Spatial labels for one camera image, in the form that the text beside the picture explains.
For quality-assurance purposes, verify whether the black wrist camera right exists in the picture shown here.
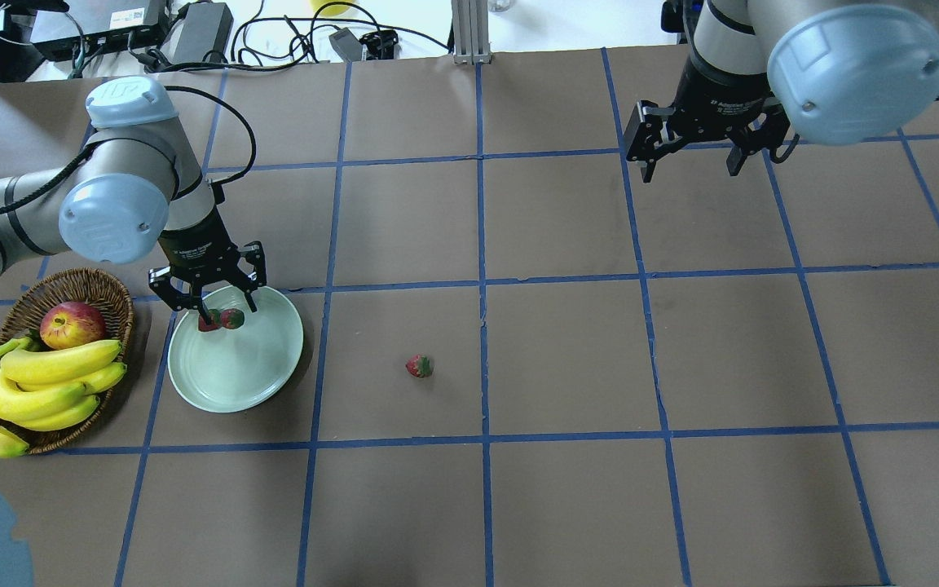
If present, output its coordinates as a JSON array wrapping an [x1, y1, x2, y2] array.
[[659, 0, 704, 38]]

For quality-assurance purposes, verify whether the red strawberry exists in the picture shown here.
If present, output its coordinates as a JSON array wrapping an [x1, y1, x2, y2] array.
[[218, 307, 246, 330], [405, 354, 434, 379], [197, 308, 223, 332]]

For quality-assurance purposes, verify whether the light green plate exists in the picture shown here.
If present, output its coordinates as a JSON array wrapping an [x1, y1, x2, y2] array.
[[167, 285, 303, 413]]

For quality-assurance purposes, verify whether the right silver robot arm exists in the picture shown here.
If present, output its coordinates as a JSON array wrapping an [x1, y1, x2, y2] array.
[[624, 1, 939, 182]]

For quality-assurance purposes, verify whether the black power adapter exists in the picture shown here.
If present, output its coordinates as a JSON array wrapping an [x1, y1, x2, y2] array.
[[169, 2, 232, 64]]

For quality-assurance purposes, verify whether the brown wicker basket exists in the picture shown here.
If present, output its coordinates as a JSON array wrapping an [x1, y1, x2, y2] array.
[[0, 267, 135, 456]]

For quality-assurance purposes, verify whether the aluminium frame post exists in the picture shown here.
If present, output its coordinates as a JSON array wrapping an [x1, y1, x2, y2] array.
[[451, 0, 492, 64]]

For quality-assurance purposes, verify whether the red apple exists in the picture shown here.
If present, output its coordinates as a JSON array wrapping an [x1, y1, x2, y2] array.
[[38, 301, 108, 350]]

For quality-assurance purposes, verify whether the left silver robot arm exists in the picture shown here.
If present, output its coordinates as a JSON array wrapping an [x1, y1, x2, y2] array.
[[0, 77, 266, 317]]

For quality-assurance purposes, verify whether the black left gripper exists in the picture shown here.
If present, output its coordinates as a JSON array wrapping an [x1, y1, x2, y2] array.
[[148, 214, 266, 327]]

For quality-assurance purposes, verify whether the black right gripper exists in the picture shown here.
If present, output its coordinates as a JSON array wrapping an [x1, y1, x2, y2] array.
[[624, 62, 792, 183]]

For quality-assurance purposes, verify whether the yellow banana bunch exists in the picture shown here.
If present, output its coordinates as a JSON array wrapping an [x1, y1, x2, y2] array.
[[0, 338, 127, 458]]

